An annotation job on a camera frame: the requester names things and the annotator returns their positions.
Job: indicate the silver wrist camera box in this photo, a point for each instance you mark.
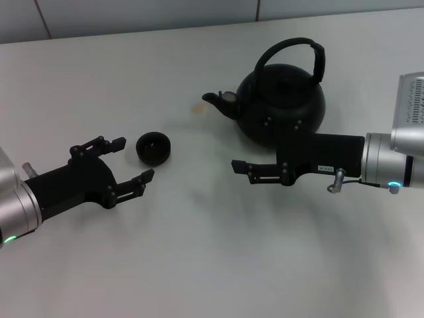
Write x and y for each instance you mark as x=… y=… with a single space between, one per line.
x=8 y=169
x=410 y=109

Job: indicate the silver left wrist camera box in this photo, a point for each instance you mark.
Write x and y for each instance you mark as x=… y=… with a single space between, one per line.
x=8 y=169

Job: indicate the small black teacup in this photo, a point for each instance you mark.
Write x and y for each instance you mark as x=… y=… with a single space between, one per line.
x=154 y=154

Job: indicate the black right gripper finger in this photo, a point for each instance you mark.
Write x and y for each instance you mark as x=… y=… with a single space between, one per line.
x=285 y=126
x=240 y=166

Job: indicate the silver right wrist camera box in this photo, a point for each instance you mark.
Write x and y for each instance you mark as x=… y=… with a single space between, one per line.
x=410 y=109

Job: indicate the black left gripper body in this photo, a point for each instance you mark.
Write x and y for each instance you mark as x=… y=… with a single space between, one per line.
x=69 y=187

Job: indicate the black round teapot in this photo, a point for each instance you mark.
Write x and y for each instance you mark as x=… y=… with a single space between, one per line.
x=291 y=99

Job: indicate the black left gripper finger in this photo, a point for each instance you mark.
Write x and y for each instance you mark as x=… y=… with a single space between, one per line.
x=118 y=142
x=147 y=175

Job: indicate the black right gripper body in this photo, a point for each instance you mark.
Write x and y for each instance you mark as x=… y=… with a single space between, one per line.
x=324 y=152

